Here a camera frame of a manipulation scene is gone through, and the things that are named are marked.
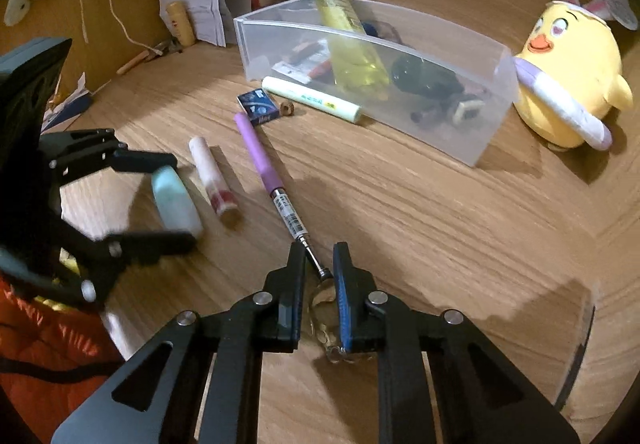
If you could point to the dark green spray bottle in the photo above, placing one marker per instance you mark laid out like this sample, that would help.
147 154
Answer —
425 78

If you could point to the folded white paper sheets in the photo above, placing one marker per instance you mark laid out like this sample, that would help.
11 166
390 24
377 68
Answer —
200 3

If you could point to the green dotted mahjong tile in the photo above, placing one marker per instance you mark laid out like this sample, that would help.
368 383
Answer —
467 109

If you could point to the white orange tube blue cap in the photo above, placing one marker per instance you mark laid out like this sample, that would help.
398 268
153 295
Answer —
299 69

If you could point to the blue white paper packet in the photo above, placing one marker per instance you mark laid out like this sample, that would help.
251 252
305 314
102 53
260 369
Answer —
70 106

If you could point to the clear acrylic panel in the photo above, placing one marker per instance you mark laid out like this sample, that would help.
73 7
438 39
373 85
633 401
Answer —
580 349

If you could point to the small blue card box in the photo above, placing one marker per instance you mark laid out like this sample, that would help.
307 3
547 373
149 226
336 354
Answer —
258 107

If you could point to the small yellow bottle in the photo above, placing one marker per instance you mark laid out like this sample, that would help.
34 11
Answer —
181 23

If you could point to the mint green small bottle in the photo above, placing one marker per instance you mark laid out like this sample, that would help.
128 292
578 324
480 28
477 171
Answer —
175 204

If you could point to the pale green tube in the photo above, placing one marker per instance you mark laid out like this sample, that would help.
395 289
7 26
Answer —
310 98

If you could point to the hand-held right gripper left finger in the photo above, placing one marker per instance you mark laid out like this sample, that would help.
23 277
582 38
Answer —
295 284

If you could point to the small brown nub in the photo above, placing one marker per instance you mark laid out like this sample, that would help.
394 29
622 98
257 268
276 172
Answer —
287 109

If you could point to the yellow liquid spray bottle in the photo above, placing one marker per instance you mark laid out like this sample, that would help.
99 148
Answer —
350 43

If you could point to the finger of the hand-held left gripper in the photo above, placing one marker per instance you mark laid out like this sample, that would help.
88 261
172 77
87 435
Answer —
150 246
140 159

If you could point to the clear plastic storage box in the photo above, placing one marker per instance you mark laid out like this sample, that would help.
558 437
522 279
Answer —
450 143

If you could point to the white red lip balm tube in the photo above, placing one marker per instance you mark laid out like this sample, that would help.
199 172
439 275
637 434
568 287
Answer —
210 173

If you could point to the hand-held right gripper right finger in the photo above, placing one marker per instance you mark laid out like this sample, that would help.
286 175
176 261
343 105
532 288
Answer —
342 294

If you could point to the yellow chick plush toy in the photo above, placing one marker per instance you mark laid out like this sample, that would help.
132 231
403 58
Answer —
575 73

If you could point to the orange quilted jacket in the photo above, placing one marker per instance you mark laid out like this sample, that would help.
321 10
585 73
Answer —
45 339

